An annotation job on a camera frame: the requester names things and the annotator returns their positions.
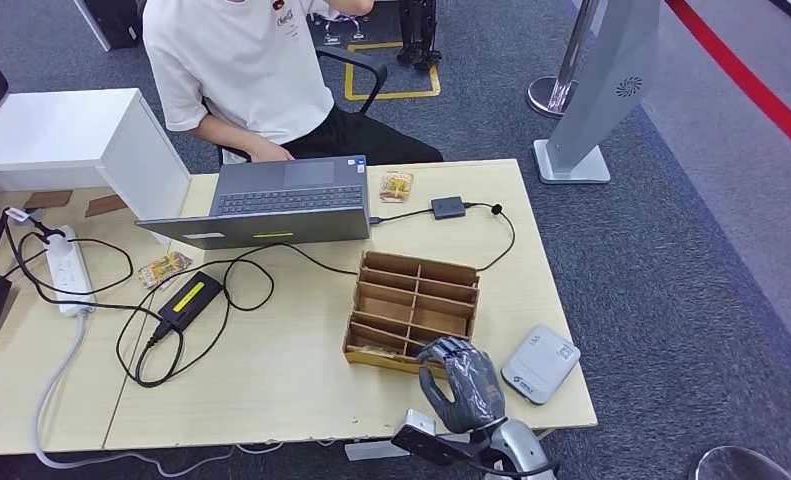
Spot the person's right hand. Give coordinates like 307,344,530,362
245,140,296,164

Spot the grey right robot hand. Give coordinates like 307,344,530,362
416,335,508,435

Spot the orange ID card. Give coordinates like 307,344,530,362
379,170,415,203

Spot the grey card reader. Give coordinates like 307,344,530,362
500,323,582,406

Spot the person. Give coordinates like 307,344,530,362
141,0,446,167

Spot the wooden card organizer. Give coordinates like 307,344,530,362
341,250,481,380

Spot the patterned yellow card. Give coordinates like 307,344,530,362
136,250,194,291

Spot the grey laptop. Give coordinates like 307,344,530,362
135,154,373,252

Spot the white bar under desk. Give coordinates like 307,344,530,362
343,437,410,463

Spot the black office chair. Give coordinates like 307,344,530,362
199,44,391,167

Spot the brown cardboard patch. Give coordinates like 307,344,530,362
84,193,128,219
23,190,74,210

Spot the small black USB hub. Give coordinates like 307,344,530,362
430,195,468,221

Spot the black power adapter yellow label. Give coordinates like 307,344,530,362
156,270,225,334

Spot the standing humanoid robot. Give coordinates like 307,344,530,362
396,0,444,73

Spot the black box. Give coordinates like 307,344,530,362
83,0,146,51

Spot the white cabinet box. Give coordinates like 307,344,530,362
0,87,193,222

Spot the white power strip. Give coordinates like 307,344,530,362
42,225,97,319

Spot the round grey dome object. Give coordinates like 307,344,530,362
689,445,791,480

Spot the grey kiosk stand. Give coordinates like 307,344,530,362
532,0,663,185

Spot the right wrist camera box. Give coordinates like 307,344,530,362
390,408,479,468

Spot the black cable with ferrite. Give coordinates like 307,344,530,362
221,202,518,314

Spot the short black USB cable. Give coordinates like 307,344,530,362
369,207,434,227

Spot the black power cord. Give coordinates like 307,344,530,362
4,225,232,390

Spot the chrome stanchion post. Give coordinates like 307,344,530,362
527,0,602,121

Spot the grey power strip cord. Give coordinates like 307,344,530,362
32,314,237,478

